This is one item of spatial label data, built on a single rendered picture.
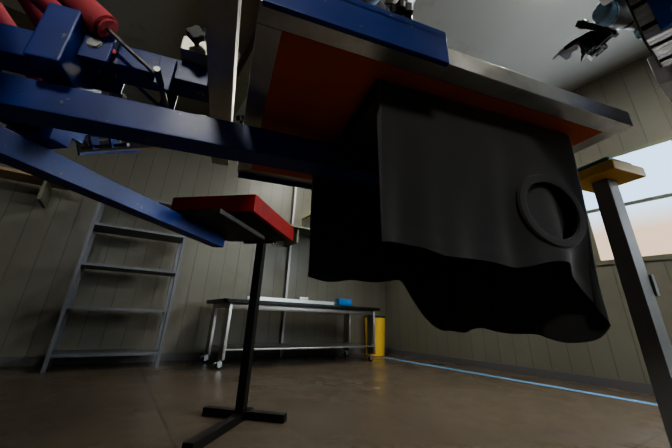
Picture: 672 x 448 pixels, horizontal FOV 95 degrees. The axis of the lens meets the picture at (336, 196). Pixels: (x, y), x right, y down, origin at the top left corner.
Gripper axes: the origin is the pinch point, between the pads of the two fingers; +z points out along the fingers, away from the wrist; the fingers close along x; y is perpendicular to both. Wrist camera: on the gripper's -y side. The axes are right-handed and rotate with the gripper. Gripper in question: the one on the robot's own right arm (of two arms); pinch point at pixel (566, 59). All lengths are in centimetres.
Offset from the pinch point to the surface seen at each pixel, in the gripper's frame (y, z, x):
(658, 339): 109, -27, -49
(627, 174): 70, -30, -40
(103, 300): 56, 325, -341
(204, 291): 52, 373, -240
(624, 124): 65, -45, -57
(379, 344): 153, 458, 19
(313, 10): 56, -60, -124
